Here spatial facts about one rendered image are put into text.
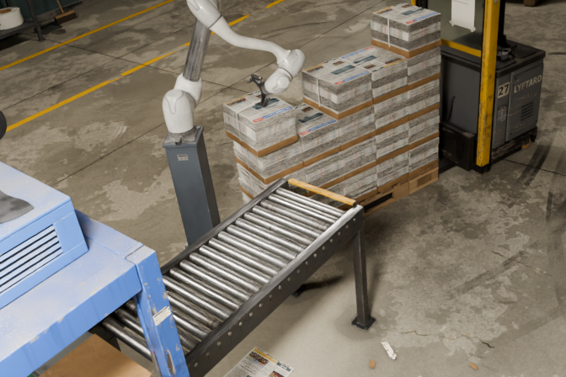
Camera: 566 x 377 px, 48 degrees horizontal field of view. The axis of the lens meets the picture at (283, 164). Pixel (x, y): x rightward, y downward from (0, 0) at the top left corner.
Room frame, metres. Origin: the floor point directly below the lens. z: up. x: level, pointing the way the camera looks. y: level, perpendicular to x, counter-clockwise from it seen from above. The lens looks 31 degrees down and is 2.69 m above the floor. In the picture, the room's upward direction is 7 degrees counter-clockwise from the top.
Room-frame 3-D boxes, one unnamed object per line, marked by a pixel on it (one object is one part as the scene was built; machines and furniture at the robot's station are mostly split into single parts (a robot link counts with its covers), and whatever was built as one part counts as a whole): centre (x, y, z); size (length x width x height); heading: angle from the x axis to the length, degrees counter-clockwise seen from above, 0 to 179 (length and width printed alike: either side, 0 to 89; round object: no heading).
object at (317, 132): (3.69, -0.29, 0.42); 1.17 x 0.39 x 0.83; 119
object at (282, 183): (2.50, 0.46, 0.74); 1.34 x 0.05 x 0.12; 137
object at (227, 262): (2.32, 0.28, 0.77); 0.47 x 0.05 x 0.05; 47
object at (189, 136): (3.25, 0.56, 1.03); 0.22 x 0.18 x 0.06; 172
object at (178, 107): (3.28, 0.55, 1.17); 0.18 x 0.16 x 0.22; 169
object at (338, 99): (3.75, -0.41, 0.95); 0.38 x 0.29 x 0.23; 31
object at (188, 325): (2.04, 0.55, 0.77); 0.47 x 0.05 x 0.05; 47
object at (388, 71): (3.90, -0.67, 0.95); 0.38 x 0.29 x 0.23; 28
